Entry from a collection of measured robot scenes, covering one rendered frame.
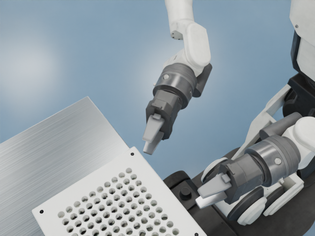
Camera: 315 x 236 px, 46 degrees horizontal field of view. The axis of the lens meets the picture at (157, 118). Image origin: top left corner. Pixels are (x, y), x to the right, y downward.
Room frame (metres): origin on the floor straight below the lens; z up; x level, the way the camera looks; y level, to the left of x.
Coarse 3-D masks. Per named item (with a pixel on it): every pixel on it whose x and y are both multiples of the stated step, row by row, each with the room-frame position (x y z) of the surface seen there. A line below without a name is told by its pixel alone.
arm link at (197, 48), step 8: (176, 24) 0.70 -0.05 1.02; (184, 24) 0.68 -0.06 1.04; (192, 24) 0.68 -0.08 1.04; (176, 32) 0.70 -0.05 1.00; (184, 32) 0.66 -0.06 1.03; (192, 32) 0.65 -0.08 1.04; (200, 32) 0.67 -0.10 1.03; (184, 40) 0.64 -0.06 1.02; (192, 40) 0.63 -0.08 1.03; (200, 40) 0.64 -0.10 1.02; (208, 40) 0.66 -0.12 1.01; (192, 48) 0.61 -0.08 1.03; (200, 48) 0.62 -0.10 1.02; (208, 48) 0.63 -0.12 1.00; (192, 56) 0.60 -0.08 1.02; (200, 56) 0.60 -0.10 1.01; (208, 56) 0.61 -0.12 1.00; (192, 64) 0.59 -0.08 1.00; (200, 64) 0.59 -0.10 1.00
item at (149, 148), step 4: (160, 132) 0.44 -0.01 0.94; (156, 136) 0.43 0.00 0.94; (160, 136) 0.43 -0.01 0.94; (156, 140) 0.41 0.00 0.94; (160, 140) 0.42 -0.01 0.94; (148, 144) 0.40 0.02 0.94; (152, 144) 0.40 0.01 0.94; (156, 144) 0.40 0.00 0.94; (144, 148) 0.39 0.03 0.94; (148, 148) 0.39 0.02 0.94; (152, 148) 0.39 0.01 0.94; (144, 152) 0.39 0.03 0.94; (148, 152) 0.38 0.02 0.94; (152, 152) 0.39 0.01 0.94
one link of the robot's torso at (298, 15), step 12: (300, 0) 0.63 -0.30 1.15; (312, 0) 0.61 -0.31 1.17; (300, 12) 0.62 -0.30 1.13; (312, 12) 0.60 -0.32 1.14; (300, 24) 0.61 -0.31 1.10; (312, 24) 0.59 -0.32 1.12; (300, 36) 0.60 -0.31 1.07; (312, 36) 0.58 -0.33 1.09; (300, 48) 0.60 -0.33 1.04; (312, 48) 0.58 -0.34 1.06; (300, 60) 0.59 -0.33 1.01; (312, 60) 0.57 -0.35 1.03; (300, 72) 0.59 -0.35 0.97; (312, 72) 0.56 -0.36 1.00; (312, 84) 0.59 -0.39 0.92
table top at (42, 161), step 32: (32, 128) 0.49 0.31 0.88; (64, 128) 0.49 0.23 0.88; (96, 128) 0.49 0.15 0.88; (0, 160) 0.40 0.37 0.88; (32, 160) 0.40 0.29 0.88; (64, 160) 0.40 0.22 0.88; (96, 160) 0.40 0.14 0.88; (0, 192) 0.32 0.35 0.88; (32, 192) 0.32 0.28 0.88; (0, 224) 0.25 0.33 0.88; (32, 224) 0.25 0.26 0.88
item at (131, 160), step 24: (120, 168) 0.34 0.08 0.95; (144, 168) 0.34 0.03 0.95; (72, 192) 0.29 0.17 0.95; (96, 192) 0.29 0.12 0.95; (120, 192) 0.29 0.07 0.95; (168, 192) 0.29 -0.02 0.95; (48, 216) 0.24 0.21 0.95; (72, 216) 0.25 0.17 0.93; (96, 216) 0.24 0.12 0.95; (120, 216) 0.25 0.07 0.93; (144, 216) 0.24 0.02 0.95; (168, 216) 0.24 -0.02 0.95
